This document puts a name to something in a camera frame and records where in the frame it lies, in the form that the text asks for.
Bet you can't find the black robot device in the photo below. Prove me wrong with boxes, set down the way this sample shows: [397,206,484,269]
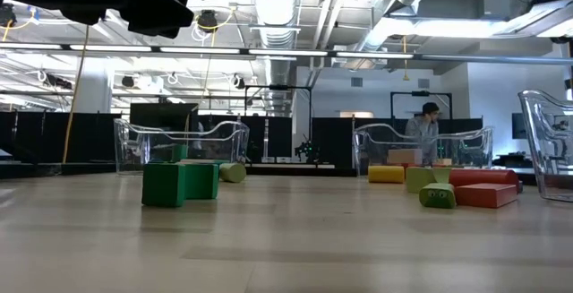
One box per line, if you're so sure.
[294,139,322,163]

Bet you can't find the grey rectangular air duct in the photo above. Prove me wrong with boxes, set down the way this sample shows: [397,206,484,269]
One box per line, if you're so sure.
[415,0,511,21]

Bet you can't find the long led light bar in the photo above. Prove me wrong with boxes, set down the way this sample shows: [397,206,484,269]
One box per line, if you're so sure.
[0,41,573,66]

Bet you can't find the black ceiling dome fixture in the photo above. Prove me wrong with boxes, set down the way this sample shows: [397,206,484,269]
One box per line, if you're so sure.
[196,9,219,33]

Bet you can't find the yellow cable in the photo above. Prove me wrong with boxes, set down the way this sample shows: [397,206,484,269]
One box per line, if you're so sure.
[61,23,92,165]

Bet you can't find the clear plastic bin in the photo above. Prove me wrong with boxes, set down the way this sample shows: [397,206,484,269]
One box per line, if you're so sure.
[113,118,251,165]
[352,123,495,169]
[517,89,573,203]

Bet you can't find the black gantry frame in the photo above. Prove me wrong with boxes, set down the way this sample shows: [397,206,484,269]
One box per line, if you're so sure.
[390,90,453,128]
[244,84,313,165]

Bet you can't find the red cylinder block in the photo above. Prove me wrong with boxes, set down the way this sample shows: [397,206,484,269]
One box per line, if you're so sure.
[449,168,523,194]

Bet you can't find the dark wall screen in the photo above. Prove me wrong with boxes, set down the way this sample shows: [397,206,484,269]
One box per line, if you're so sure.
[512,112,527,140]

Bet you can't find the black partition screen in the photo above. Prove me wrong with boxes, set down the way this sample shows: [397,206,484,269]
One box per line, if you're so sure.
[0,111,484,165]

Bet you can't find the coral bar block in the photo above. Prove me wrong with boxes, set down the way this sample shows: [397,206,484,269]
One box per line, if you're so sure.
[453,182,519,209]

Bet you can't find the yellow cylinder block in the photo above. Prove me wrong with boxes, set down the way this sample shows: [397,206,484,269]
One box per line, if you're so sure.
[367,165,406,185]

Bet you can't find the black aluminium table frame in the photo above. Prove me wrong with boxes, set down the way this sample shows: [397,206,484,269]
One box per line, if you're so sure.
[0,160,545,186]

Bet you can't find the green arch block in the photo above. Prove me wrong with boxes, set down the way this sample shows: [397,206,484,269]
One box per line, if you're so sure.
[141,161,221,208]

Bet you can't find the light green cylinder block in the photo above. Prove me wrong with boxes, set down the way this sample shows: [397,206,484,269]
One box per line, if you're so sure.
[218,162,248,184]

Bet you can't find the light green bar block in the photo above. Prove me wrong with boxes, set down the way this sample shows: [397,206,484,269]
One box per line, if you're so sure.
[418,182,458,210]

